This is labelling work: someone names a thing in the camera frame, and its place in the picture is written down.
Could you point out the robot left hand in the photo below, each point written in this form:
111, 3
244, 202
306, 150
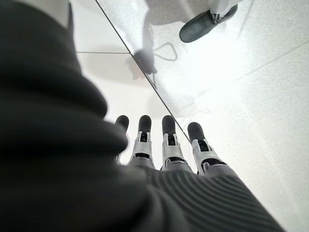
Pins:
60, 157

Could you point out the grey robot left leg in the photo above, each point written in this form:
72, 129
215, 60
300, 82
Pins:
227, 4

